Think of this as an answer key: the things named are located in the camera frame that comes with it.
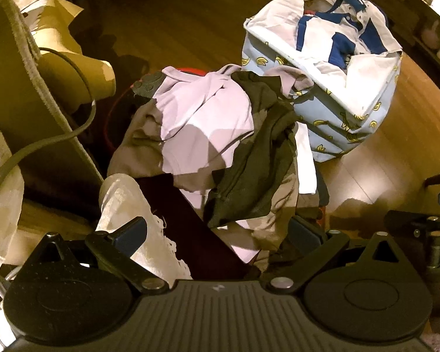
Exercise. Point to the banana print fabric bin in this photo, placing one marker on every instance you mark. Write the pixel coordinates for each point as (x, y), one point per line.
(326, 124)

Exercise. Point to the blue and white polo shirt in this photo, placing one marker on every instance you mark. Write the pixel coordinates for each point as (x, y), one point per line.
(337, 48)

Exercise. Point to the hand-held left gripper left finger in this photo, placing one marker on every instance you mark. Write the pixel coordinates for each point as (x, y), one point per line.
(132, 235)

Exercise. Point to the black studded rubber sole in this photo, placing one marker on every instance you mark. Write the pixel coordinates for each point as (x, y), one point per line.
(148, 84)

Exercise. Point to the white sneaker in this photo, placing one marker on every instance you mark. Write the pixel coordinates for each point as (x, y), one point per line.
(132, 198)

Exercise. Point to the red laundry basket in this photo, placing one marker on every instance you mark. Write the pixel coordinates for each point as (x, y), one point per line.
(183, 69)

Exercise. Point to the wooden TV cabinet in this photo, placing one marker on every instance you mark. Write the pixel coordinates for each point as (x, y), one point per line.
(407, 3)

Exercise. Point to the lavender shirt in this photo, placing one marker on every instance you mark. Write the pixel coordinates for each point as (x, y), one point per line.
(205, 110)

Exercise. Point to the olive green garment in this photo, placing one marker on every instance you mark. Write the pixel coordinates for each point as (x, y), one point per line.
(256, 154)

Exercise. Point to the brown cardboard box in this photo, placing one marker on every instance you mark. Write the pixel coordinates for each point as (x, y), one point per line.
(77, 73)

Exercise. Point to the maroon cloth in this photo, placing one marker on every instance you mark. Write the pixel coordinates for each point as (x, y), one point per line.
(190, 227)

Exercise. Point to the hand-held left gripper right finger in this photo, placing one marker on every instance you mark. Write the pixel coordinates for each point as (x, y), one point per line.
(305, 233)

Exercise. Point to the white cloth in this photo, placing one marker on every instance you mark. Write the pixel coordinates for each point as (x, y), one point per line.
(306, 161)

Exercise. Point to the patterned cream tablecloth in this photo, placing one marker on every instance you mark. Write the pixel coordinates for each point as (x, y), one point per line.
(7, 80)

